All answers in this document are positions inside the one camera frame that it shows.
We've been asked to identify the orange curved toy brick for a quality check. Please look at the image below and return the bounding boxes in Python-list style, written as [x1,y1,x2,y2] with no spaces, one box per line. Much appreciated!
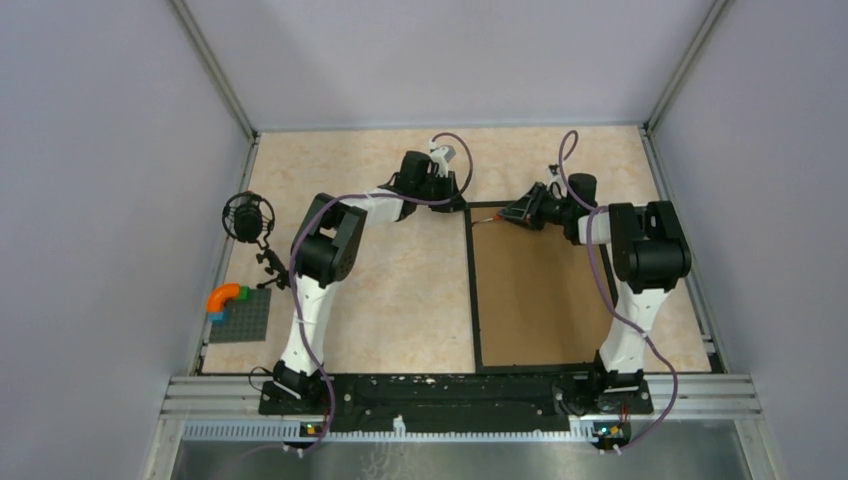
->
[205,283,242,314]

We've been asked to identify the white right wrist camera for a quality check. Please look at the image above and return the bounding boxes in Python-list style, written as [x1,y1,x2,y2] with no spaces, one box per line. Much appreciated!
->
[546,164,564,190]

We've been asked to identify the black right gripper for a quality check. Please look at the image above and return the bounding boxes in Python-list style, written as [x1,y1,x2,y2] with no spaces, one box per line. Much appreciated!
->
[497,183,572,232]

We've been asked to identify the grey brick baseplate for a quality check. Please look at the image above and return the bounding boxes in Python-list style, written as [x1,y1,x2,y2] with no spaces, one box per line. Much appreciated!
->
[206,285,271,344]

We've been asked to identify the black microphone on stand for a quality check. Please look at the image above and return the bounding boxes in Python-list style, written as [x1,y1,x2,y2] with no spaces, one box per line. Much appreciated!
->
[221,191,290,290]

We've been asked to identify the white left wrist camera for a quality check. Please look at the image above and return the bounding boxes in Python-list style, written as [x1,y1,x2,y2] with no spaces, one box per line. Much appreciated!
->
[429,141,456,177]

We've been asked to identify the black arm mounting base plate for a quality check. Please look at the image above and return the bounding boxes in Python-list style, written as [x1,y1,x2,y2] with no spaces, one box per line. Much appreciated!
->
[258,372,655,433]

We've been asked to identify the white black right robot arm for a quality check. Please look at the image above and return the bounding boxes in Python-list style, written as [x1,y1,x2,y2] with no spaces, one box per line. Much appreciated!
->
[496,173,692,412]

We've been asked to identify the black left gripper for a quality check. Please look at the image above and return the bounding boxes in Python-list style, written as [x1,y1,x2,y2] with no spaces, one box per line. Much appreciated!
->
[415,172,468,216]

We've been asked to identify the aluminium front frame rail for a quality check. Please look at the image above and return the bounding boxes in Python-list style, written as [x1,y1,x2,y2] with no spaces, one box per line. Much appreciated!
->
[160,373,762,444]

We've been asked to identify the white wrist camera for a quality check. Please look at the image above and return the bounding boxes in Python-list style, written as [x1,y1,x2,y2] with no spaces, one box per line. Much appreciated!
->
[429,141,456,177]
[546,164,564,190]

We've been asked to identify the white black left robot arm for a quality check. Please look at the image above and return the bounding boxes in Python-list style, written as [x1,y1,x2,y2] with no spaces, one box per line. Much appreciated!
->
[272,144,465,414]

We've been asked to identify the black wooden picture frame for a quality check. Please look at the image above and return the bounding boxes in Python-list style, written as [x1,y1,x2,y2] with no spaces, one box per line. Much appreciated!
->
[465,202,616,373]

